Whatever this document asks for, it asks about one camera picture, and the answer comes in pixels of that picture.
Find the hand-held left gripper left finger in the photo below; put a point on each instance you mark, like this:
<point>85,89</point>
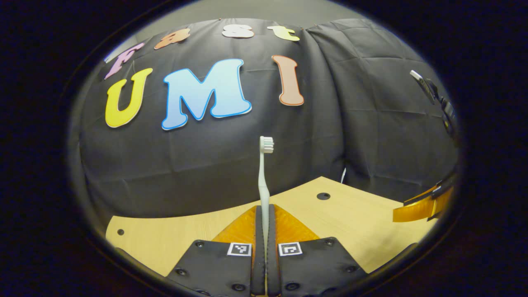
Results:
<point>258,255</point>

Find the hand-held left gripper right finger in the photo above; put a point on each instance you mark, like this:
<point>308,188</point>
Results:
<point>272,255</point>

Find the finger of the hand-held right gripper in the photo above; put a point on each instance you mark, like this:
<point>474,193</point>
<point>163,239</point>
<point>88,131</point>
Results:
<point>416,210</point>

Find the black backdrop cloth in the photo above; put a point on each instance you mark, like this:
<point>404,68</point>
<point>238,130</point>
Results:
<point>206,165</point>

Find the pale green toothbrush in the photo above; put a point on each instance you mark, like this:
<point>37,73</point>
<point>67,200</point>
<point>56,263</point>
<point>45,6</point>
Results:
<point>263,185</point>

